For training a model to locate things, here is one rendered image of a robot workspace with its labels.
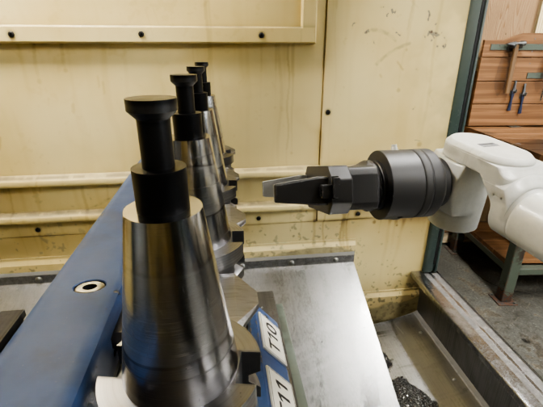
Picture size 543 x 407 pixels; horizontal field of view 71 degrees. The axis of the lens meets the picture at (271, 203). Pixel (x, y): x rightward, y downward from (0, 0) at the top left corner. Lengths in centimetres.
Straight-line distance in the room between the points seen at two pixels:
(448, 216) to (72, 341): 46
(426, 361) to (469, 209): 55
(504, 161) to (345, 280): 55
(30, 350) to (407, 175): 40
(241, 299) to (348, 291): 72
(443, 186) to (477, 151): 5
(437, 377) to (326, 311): 29
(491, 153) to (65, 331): 44
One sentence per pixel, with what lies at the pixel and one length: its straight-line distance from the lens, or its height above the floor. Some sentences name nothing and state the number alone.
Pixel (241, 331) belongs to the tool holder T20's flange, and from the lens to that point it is 18.
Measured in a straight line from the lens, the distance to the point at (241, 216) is 31.
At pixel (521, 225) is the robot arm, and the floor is 117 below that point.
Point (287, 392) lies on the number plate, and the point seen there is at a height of 93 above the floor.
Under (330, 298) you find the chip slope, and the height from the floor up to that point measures 81.
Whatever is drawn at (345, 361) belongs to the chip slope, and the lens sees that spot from 85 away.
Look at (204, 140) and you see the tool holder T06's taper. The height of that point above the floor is 129.
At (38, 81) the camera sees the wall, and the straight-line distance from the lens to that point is 86.
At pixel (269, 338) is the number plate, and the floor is 94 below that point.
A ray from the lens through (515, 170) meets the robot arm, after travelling 48.
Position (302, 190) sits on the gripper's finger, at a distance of 42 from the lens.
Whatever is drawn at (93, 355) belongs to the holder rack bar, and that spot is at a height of 123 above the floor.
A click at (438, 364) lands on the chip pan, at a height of 67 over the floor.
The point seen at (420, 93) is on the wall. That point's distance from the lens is 90.
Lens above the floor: 134
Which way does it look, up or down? 22 degrees down
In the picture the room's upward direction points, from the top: straight up
